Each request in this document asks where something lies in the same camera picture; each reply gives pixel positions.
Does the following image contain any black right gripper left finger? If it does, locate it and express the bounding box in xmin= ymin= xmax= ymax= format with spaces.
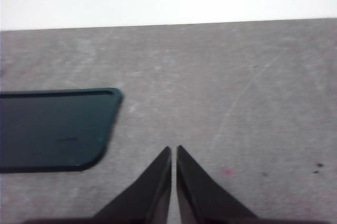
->
xmin=91 ymin=146 xmax=173 ymax=224

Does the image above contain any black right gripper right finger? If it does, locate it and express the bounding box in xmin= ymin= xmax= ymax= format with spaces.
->
xmin=176 ymin=145 xmax=261 ymax=224

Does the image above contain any dark green rectangular tray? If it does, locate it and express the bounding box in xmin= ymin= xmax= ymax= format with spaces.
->
xmin=0 ymin=87 xmax=124 ymax=174

